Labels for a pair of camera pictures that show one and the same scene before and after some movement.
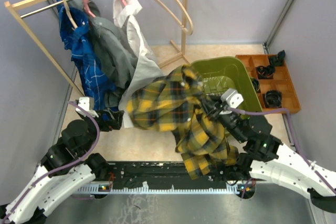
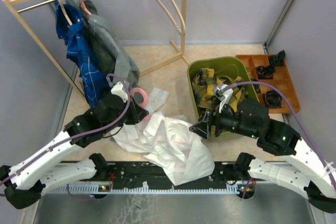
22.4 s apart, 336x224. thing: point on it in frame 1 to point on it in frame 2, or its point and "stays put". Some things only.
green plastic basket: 219,74 stays put
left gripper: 115,121 to 137,114
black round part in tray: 273,98 stays put
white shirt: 148,66 to 172,140
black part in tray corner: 279,60 stays put
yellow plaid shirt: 171,101 to 203,82
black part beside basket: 256,85 stays put
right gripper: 211,103 stays put
